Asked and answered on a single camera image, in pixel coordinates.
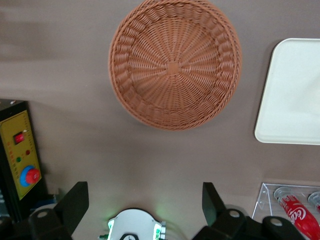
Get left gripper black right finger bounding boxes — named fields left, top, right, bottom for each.
left=197, top=181, right=248, bottom=240

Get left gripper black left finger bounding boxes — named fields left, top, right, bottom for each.
left=28, top=181, right=90, bottom=240

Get cream plastic tray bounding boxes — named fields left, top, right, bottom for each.
left=254, top=37, right=320, bottom=146

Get brown wicker basket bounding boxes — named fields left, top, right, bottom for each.
left=107, top=0, right=243, bottom=131

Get clear acrylic bottle rack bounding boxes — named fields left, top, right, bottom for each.
left=251, top=182, right=320, bottom=240

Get black food warmer yellow panel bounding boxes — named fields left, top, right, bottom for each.
left=0, top=98, right=47, bottom=223

